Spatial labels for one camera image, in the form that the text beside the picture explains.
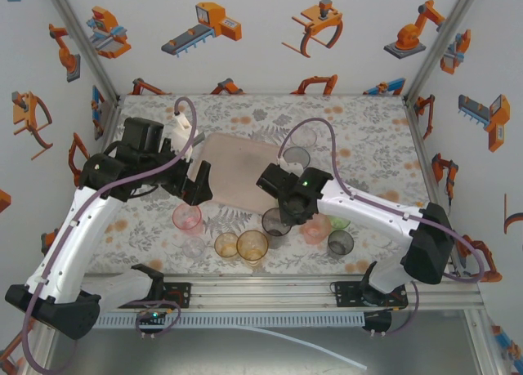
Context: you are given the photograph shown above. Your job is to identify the salmon pink short glass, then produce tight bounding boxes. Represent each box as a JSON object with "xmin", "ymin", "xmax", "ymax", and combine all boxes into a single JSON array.
[{"xmin": 302, "ymin": 213, "xmax": 332, "ymax": 245}]

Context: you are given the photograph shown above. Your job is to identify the dark grey tall glass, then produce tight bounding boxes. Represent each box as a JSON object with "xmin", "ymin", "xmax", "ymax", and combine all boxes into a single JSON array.
[{"xmin": 261, "ymin": 207, "xmax": 293, "ymax": 238}]

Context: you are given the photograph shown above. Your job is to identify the red pink short glass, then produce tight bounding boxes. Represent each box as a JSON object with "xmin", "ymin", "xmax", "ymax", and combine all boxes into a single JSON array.
[{"xmin": 171, "ymin": 204, "xmax": 204, "ymax": 235}]

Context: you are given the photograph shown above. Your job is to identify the pale pink plastic tray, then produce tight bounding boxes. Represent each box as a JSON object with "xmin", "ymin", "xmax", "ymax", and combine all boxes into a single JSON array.
[{"xmin": 188, "ymin": 132, "xmax": 289, "ymax": 217}]

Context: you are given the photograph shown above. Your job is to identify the blue grey tall glass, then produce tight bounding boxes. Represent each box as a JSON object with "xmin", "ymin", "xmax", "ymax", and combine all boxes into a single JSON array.
[{"xmin": 282, "ymin": 145, "xmax": 311, "ymax": 167}]

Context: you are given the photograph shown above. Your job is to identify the dark grey short glass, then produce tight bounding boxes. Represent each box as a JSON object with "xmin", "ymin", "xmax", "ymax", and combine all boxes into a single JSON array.
[{"xmin": 326, "ymin": 230, "xmax": 355, "ymax": 257}]

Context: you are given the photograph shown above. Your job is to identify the orange tall glass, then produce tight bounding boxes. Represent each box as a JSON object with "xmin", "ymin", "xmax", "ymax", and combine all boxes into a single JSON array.
[{"xmin": 235, "ymin": 230, "xmax": 270, "ymax": 266}]

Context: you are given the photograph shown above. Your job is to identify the clear short glass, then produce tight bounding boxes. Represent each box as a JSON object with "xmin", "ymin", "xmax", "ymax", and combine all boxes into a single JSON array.
[{"xmin": 180, "ymin": 235, "xmax": 206, "ymax": 260}]

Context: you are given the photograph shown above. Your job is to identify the clear tall glass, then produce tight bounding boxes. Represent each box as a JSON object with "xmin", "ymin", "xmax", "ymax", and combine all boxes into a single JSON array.
[{"xmin": 289, "ymin": 126, "xmax": 318, "ymax": 150}]

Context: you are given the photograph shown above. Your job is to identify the orange short glass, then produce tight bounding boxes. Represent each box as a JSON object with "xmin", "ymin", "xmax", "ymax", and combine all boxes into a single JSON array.
[{"xmin": 213, "ymin": 231, "xmax": 240, "ymax": 258}]

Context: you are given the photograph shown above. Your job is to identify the floral tablecloth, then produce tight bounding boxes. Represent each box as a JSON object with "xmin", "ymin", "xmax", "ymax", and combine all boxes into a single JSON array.
[{"xmin": 83, "ymin": 93, "xmax": 446, "ymax": 277}]

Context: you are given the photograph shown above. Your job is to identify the small control board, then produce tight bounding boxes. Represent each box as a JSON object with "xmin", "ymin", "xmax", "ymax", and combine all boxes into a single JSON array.
[{"xmin": 136, "ymin": 307, "xmax": 171, "ymax": 325}]

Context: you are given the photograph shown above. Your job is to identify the thin white tube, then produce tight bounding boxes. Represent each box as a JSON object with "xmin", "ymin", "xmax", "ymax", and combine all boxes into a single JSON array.
[{"xmin": 226, "ymin": 324, "xmax": 369, "ymax": 371}]

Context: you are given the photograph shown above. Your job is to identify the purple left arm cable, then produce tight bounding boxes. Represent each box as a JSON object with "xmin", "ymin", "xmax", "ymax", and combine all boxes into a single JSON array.
[{"xmin": 22, "ymin": 96, "xmax": 199, "ymax": 374}]

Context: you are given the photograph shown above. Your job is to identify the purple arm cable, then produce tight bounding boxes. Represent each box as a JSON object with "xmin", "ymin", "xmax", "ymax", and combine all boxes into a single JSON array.
[
  {"xmin": 277, "ymin": 117, "xmax": 487, "ymax": 285},
  {"xmin": 22, "ymin": 96, "xmax": 199, "ymax": 374}
]

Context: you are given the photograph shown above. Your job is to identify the aluminium table side rail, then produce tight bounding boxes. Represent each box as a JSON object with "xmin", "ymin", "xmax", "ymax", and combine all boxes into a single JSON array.
[
  {"xmin": 101, "ymin": 98, "xmax": 123, "ymax": 151},
  {"xmin": 403, "ymin": 98, "xmax": 485, "ymax": 301}
]

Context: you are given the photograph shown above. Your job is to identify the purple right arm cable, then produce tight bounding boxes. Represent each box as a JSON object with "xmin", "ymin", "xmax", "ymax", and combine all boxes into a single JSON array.
[{"xmin": 277, "ymin": 117, "xmax": 487, "ymax": 285}]

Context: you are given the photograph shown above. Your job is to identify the aluminium mounting rail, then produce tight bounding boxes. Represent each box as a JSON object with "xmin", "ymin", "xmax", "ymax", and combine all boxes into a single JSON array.
[{"xmin": 79, "ymin": 273, "xmax": 485, "ymax": 315}]

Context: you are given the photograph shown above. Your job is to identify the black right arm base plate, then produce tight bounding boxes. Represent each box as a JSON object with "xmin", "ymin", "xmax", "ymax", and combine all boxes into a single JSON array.
[{"xmin": 329, "ymin": 280, "xmax": 409, "ymax": 310}]

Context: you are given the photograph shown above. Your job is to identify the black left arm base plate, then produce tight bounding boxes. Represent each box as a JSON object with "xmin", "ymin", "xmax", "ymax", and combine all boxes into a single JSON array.
[{"xmin": 161, "ymin": 282, "xmax": 193, "ymax": 310}]

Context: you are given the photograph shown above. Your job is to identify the white slotted cable duct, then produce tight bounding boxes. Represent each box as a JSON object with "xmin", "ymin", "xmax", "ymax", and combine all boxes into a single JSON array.
[{"xmin": 97, "ymin": 311, "xmax": 367, "ymax": 329}]

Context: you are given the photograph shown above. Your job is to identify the aluminium corner post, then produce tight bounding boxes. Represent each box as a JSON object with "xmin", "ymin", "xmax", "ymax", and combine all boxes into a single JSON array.
[
  {"xmin": 402, "ymin": 0, "xmax": 485, "ymax": 106},
  {"xmin": 40, "ymin": 0, "xmax": 123, "ymax": 106}
]

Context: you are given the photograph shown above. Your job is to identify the aluminium frame leg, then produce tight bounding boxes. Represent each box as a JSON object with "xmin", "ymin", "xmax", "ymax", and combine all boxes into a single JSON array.
[
  {"xmin": 22, "ymin": 324, "xmax": 58, "ymax": 375},
  {"xmin": 463, "ymin": 309, "xmax": 506, "ymax": 375}
]

